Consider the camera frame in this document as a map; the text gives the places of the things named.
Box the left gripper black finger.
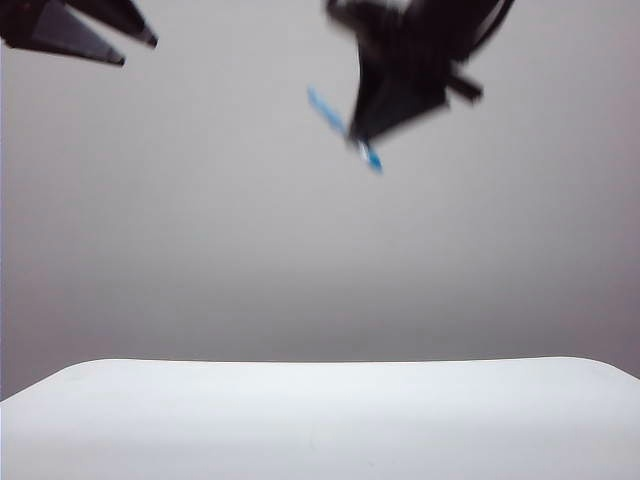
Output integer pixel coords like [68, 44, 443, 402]
[62, 0, 160, 50]
[0, 0, 126, 68]

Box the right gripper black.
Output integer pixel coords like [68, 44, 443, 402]
[325, 0, 504, 144]

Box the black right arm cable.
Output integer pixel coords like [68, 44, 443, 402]
[462, 0, 517, 65]

